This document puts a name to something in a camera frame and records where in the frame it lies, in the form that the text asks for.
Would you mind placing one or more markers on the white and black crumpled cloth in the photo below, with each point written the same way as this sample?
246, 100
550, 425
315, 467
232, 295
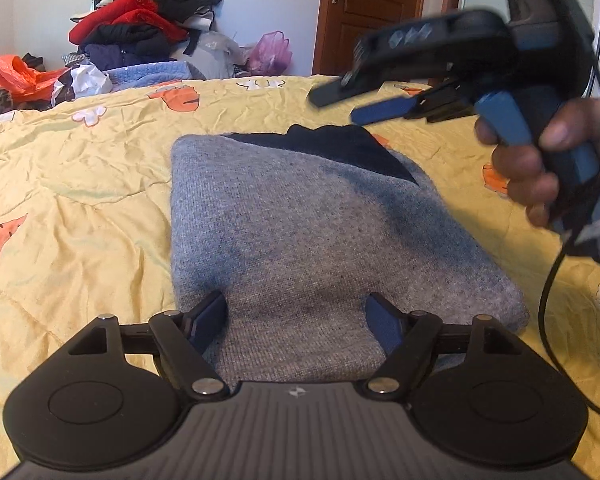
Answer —
82, 82

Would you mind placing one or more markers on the grey and navy sweater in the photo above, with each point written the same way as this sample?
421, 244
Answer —
290, 240

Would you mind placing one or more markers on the orange plastic bag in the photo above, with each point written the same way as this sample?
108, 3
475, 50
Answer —
15, 77

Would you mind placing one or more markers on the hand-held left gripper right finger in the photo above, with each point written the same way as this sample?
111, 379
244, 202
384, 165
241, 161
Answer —
382, 317

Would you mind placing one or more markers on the brown wooden door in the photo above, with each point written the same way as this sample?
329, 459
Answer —
370, 15

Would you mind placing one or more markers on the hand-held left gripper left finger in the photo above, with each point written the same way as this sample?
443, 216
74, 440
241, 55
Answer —
211, 316

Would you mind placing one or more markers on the grey cloth bundle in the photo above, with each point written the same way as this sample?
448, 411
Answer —
215, 55

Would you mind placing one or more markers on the pink plastic bag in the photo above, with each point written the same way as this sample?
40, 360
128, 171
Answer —
270, 52

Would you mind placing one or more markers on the light blue towel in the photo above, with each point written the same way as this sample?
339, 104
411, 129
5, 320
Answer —
150, 72

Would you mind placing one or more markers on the yellow printed blanket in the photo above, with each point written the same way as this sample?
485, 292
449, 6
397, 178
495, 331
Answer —
80, 200

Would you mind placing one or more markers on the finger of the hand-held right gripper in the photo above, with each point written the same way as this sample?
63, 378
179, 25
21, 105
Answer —
337, 91
382, 109

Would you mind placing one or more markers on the person's right hand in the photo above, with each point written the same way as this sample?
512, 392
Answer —
587, 125

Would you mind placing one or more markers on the pile of clothes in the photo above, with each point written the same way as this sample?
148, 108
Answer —
145, 15

